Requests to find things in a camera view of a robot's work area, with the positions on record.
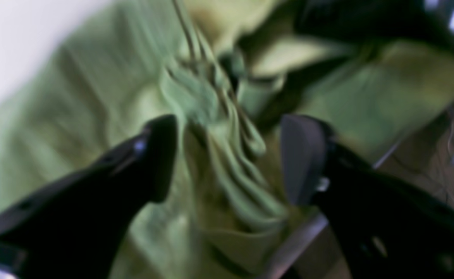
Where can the green T-shirt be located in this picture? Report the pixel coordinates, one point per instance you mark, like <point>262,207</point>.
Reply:
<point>227,69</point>

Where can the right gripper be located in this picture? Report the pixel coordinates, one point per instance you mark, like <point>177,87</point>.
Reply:
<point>363,21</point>

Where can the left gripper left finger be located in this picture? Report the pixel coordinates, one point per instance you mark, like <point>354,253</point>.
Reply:
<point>72,228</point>

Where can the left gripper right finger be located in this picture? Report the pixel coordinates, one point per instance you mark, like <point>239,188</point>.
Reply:
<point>386,227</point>

